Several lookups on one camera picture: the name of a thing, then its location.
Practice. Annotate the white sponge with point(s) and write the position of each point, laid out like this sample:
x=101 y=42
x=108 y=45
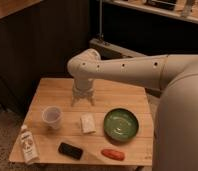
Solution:
x=87 y=123

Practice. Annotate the metal shelf rail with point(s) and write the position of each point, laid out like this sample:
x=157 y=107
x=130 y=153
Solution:
x=112 y=51

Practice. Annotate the orange red oblong object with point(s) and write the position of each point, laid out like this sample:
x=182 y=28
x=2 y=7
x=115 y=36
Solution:
x=113 y=154

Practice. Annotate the vertical metal pole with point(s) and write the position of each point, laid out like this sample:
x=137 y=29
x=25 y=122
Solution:
x=100 y=20

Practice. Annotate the white plastic bottle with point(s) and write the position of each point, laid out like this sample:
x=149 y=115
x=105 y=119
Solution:
x=28 y=146

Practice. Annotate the green ceramic bowl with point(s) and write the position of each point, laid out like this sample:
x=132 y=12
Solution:
x=120 y=125

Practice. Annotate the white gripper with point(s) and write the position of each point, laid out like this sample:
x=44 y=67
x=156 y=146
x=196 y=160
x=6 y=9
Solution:
x=83 y=88

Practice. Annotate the wooden table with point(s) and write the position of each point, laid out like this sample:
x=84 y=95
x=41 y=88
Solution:
x=81 y=137

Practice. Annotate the black rectangular sponge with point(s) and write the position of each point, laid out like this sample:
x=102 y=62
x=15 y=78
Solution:
x=70 y=150

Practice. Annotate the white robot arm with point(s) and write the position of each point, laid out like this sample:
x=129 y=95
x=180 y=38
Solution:
x=175 y=145

